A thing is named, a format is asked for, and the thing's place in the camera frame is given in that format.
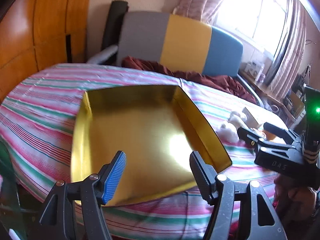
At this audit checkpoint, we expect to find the striped bedsheet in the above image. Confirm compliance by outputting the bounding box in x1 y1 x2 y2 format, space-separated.
0 63 288 240

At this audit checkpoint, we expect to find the black rolled mat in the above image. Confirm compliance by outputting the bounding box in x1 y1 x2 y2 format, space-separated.
101 1 129 53

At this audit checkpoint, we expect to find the window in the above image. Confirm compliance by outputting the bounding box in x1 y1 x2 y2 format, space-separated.
214 0 293 55

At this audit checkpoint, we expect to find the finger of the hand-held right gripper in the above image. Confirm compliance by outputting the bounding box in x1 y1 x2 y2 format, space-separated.
237 127 295 153
263 122 304 144

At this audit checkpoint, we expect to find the gold tin box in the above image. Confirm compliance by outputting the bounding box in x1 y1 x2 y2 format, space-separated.
71 85 232 207

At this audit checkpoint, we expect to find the cream carton box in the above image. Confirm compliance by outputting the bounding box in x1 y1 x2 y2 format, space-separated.
242 107 260 128

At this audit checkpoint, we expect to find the white cotton bag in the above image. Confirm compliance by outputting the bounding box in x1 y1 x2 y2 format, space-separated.
216 121 238 142

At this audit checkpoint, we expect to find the white padded bed rail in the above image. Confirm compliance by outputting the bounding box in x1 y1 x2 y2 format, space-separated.
87 44 118 64

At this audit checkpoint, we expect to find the grey yellow blue sofa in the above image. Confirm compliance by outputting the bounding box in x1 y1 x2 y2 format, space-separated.
116 11 244 77

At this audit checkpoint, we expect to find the orange packet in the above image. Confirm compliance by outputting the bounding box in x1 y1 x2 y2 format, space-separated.
260 127 278 141

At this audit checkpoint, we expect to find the white blue sock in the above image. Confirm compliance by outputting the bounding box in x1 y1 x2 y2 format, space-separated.
229 111 248 128

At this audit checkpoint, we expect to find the maroon blanket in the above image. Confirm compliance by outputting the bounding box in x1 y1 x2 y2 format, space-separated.
122 56 257 104

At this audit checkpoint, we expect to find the wooden wardrobe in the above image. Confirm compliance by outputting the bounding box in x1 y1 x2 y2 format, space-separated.
0 0 94 100

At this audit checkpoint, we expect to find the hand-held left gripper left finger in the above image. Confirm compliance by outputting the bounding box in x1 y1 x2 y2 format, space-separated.
39 151 127 240

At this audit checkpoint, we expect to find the white box blue label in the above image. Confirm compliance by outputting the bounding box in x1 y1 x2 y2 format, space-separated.
244 60 265 81

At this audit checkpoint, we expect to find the grey bed rail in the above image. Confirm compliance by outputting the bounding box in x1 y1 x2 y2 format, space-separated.
237 74 266 108

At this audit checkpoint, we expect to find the cardboard box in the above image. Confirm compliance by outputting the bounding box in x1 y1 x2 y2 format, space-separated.
287 90 306 117

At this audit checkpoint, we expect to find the wooden desk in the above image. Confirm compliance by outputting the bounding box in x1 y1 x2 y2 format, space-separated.
239 70 303 128

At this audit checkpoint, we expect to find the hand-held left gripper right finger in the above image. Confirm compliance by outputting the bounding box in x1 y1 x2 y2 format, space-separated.
189 151 288 240

